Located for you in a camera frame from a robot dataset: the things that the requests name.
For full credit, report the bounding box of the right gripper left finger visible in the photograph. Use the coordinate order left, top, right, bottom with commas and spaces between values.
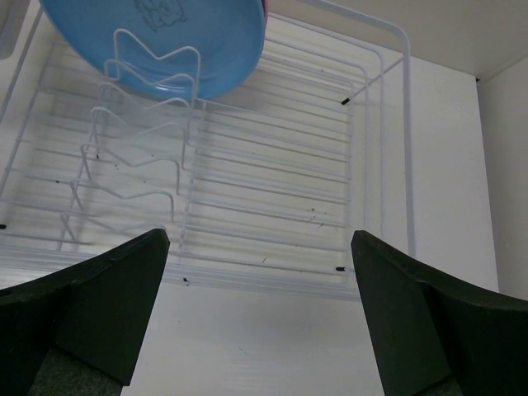
1, 229, 170, 395

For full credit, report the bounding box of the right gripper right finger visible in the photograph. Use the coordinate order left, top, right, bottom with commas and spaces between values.
351, 230, 527, 395

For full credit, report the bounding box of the blue plate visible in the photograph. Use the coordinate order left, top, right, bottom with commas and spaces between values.
40, 1, 266, 100

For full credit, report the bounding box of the pink plate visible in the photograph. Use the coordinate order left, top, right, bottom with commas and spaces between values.
261, 0, 269, 24

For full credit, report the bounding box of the white cutlery holder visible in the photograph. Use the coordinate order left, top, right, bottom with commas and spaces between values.
1, 0, 40, 60

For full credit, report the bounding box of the white wire dish rack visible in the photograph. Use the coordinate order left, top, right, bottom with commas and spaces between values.
1, 1, 415, 299

